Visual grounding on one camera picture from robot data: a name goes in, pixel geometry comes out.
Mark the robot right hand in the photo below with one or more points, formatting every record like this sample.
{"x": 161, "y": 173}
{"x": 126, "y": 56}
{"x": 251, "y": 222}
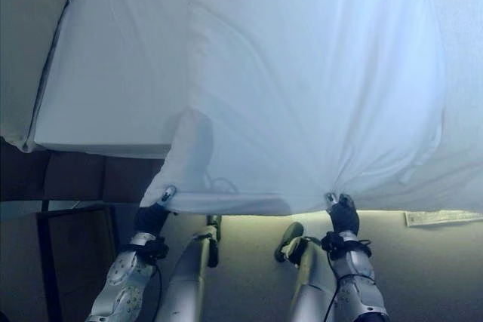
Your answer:
{"x": 344, "y": 216}

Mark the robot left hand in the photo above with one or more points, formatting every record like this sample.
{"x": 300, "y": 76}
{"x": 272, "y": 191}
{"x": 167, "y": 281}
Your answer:
{"x": 151, "y": 218}

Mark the white top bed sheet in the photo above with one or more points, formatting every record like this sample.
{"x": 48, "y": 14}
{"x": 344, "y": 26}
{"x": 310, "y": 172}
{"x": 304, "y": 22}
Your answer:
{"x": 309, "y": 84}

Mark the robot right silver arm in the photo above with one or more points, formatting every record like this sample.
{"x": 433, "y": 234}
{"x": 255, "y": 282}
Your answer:
{"x": 356, "y": 280}

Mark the robot left silver arm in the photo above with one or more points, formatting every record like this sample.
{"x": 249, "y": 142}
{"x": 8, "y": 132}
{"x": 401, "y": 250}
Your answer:
{"x": 122, "y": 280}

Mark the brown bed base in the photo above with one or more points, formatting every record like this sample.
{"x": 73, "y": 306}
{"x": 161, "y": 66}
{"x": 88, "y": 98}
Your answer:
{"x": 87, "y": 176}

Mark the robot right dark foot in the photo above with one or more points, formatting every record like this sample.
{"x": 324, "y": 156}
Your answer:
{"x": 288, "y": 241}

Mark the robot dark foot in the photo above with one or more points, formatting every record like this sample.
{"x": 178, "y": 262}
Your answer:
{"x": 288, "y": 241}
{"x": 214, "y": 224}

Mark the robot left dark foot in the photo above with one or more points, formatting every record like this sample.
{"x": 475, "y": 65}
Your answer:
{"x": 214, "y": 224}

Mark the robot left silver leg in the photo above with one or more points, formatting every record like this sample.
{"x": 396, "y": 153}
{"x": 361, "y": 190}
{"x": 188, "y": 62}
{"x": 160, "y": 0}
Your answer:
{"x": 185, "y": 284}

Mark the robot silver leg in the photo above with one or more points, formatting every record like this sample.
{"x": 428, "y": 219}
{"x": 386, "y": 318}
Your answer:
{"x": 185, "y": 284}
{"x": 311, "y": 288}

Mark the robot right silver leg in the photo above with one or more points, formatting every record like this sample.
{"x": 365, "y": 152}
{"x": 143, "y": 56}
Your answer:
{"x": 311, "y": 288}

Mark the white printed fabric label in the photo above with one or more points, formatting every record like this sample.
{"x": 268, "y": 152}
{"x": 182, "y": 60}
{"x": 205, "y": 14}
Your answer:
{"x": 441, "y": 218}

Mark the white mattress with fitted sheet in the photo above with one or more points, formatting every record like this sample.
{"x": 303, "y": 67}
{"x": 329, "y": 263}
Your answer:
{"x": 113, "y": 84}

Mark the dark wooden furniture frame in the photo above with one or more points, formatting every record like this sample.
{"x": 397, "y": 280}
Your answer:
{"x": 49, "y": 261}

